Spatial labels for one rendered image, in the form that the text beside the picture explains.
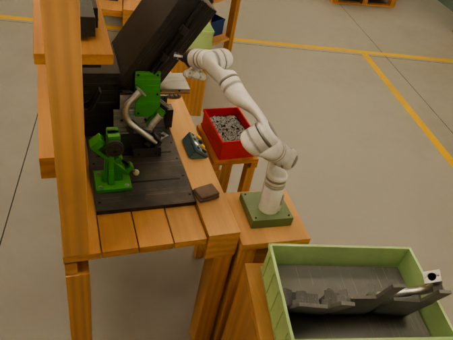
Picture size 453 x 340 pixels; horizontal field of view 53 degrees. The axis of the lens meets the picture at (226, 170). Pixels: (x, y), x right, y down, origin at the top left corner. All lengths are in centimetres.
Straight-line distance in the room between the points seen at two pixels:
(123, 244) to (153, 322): 92
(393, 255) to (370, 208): 169
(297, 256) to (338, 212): 170
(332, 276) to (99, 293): 138
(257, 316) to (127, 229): 61
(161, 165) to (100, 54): 72
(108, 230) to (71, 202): 33
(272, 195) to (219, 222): 25
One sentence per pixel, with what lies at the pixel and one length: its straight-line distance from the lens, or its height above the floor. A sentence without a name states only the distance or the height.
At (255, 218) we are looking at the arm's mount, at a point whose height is 90.
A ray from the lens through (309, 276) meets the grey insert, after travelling 191.
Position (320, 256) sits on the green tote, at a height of 90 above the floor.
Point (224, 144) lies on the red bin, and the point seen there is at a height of 91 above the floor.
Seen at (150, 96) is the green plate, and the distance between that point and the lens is 212.
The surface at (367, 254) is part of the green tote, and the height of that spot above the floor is 92.
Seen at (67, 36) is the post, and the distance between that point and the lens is 125.
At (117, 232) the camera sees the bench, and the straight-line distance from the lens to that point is 186.
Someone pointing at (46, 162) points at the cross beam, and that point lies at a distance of 159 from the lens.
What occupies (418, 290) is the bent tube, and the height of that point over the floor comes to 104.
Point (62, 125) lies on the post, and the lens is 139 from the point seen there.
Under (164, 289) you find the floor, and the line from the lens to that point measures 277.
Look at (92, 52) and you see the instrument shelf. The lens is 162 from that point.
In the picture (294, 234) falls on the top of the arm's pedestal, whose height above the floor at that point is 85.
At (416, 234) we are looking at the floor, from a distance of 371.
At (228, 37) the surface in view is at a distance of 511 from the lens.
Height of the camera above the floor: 227
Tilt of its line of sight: 39 degrees down
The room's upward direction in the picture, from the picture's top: 12 degrees clockwise
